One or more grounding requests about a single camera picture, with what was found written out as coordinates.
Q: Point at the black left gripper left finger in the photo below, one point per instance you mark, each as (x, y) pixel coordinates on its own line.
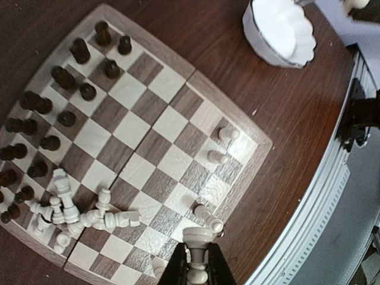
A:
(176, 270)

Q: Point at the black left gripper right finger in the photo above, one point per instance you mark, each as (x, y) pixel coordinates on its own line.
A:
(218, 270)

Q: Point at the white king chess piece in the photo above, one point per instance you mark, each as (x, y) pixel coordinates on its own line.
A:
(158, 268)

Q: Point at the white rook chess piece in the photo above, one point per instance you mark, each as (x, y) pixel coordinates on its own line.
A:
(197, 240)

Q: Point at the white pawn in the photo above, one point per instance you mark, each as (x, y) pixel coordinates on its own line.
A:
(212, 222)
(217, 157)
(227, 134)

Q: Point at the wooden chess board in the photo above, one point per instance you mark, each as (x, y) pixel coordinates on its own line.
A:
(133, 121)

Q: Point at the black chess pieces rows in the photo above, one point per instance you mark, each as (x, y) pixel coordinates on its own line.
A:
(90, 140)

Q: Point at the white scalloped ceramic bowl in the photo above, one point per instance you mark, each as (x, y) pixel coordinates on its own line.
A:
(279, 33)

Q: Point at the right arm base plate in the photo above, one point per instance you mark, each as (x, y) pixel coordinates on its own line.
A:
(359, 113)

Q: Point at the aluminium front rail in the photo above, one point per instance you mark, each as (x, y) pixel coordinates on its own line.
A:
(330, 231)

